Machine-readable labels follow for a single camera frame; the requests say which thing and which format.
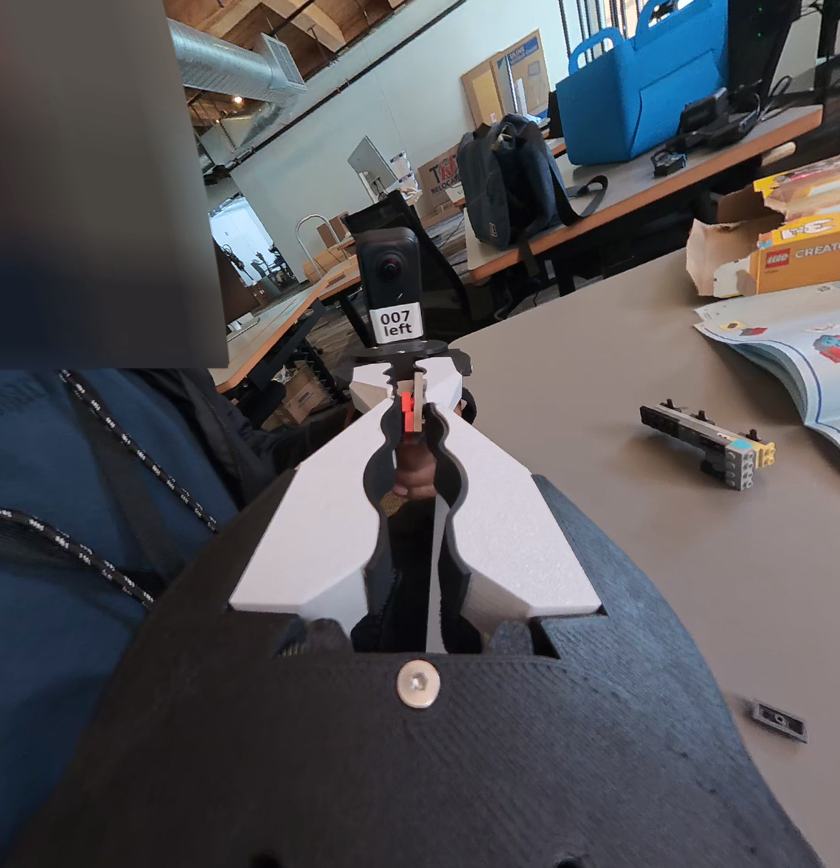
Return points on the white step ladder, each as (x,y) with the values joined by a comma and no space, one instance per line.
(301,237)

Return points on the black camera gear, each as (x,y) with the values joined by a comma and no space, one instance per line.
(711,122)

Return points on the person's left hand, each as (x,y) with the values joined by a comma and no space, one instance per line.
(413,475)

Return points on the black monitor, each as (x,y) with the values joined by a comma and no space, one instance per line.
(758,41)

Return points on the blue sweatshirt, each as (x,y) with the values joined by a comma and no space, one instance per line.
(54,644)

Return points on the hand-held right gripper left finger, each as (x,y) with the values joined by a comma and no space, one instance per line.
(311,542)

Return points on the orange-edged office desk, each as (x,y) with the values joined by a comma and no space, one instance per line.
(277,325)

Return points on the red brick plate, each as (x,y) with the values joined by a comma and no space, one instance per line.
(409,413)

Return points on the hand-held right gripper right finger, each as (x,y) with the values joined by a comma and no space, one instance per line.
(514,542)

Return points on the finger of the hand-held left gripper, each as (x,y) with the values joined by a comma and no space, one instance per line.
(369,386)
(443,383)

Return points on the dark grey brick plate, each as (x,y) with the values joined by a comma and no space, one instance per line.
(420,386)

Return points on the open instruction booklet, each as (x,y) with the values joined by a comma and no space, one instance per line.
(799,352)

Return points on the small dark grey tile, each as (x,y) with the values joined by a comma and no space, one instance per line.
(779,720)

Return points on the flat cardboard cartons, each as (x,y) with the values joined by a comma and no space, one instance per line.
(501,81)

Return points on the silver monitor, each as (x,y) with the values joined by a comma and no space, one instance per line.
(372,163)

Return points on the dark blue backpack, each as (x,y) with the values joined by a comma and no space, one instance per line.
(508,183)

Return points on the person's left forearm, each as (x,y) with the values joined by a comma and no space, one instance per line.
(284,434)

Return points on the blue felt tote bag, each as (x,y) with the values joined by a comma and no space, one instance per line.
(630,102)

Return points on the yellow toy brick box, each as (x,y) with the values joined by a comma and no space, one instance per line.
(813,251)

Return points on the grey background desk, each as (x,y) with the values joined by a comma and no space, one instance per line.
(630,183)

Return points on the grey black brick assembly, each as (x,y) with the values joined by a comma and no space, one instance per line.
(704,434)

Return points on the silver air duct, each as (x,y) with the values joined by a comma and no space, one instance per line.
(223,61)

